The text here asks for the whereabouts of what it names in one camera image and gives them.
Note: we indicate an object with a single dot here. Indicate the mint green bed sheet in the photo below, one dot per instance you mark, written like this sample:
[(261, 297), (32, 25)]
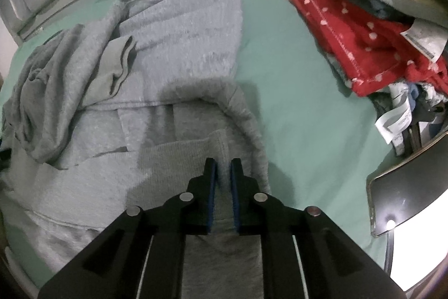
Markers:
[(319, 139)]

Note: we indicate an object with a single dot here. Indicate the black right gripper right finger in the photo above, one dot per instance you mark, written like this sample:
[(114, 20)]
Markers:
[(304, 253)]

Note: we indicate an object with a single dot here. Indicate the red polka dot garment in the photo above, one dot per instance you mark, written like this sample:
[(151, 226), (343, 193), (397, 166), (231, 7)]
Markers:
[(372, 52)]

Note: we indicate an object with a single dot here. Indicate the black chair back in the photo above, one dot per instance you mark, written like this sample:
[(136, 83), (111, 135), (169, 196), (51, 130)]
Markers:
[(406, 189)]

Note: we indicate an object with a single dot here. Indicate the grey hooded sweatshirt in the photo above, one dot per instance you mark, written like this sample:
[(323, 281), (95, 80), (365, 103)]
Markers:
[(143, 53)]

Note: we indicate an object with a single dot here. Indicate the white care label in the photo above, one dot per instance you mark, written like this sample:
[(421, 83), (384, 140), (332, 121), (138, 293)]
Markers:
[(428, 38)]

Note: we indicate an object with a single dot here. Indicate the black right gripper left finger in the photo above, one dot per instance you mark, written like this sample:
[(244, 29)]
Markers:
[(141, 253)]

